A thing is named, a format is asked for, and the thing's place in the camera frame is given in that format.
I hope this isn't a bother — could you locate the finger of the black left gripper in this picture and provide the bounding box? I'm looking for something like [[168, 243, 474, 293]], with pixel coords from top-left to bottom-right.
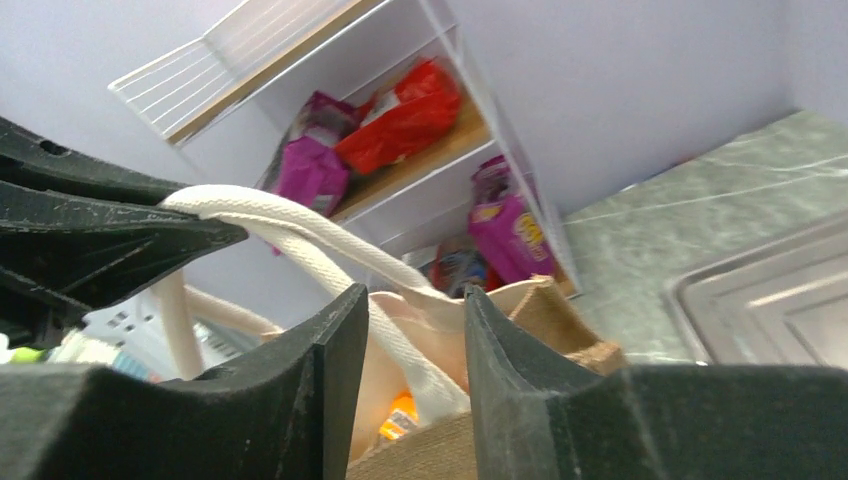
[[1, 182, 248, 348], [1, 118, 187, 206]]

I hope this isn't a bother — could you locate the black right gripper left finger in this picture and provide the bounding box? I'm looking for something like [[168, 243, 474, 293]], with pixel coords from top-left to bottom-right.
[[1, 284, 368, 479]]

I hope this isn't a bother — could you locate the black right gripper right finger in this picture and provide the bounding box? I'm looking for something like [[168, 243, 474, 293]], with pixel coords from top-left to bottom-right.
[[465, 287, 847, 479]]

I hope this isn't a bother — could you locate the orange snack bag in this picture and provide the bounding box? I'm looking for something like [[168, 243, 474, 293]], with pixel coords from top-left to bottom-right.
[[378, 390, 419, 442]]

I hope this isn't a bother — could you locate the burlap grocery bag pink print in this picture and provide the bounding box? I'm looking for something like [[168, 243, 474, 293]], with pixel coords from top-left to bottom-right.
[[152, 184, 627, 480]]

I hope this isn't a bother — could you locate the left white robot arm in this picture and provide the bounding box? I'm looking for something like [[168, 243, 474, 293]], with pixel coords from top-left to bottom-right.
[[1, 120, 247, 380]]

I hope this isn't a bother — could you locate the purple snack bag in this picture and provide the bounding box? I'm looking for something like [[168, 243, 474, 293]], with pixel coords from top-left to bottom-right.
[[258, 91, 358, 217], [468, 155, 556, 284]]

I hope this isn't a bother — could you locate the small red snack bag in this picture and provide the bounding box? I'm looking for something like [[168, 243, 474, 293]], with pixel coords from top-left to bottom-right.
[[334, 58, 462, 175]]

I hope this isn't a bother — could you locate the colourful snack pack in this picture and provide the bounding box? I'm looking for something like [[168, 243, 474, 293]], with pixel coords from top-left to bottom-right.
[[426, 235, 504, 298]]

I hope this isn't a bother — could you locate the silver metal tray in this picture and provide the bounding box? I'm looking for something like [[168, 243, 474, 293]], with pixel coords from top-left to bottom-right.
[[664, 212, 847, 368]]

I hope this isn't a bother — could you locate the white wire shelf rack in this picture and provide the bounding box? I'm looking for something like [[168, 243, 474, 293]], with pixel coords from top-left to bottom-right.
[[110, 1, 578, 295]]

